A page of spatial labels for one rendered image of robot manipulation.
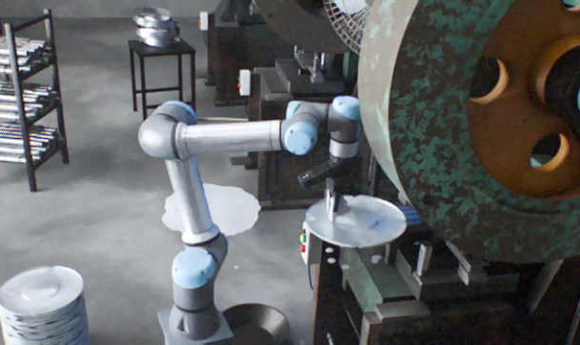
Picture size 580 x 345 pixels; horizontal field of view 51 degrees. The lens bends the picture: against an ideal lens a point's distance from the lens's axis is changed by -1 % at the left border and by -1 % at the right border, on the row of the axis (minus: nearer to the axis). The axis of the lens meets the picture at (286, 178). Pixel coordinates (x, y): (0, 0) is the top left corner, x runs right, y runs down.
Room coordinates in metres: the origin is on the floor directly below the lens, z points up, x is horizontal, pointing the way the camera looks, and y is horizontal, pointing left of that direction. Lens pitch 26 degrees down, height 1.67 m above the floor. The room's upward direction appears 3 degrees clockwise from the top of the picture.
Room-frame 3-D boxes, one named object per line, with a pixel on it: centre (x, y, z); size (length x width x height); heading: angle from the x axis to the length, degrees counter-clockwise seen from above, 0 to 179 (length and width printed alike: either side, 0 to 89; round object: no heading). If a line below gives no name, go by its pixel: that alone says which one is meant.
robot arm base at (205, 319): (1.47, 0.25, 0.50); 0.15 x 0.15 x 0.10
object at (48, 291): (1.78, 0.85, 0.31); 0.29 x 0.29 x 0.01
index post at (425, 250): (1.42, -0.39, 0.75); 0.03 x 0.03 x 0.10; 13
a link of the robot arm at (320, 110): (1.54, -0.05, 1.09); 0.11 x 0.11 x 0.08; 82
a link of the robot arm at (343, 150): (1.55, -0.15, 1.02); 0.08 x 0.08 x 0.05
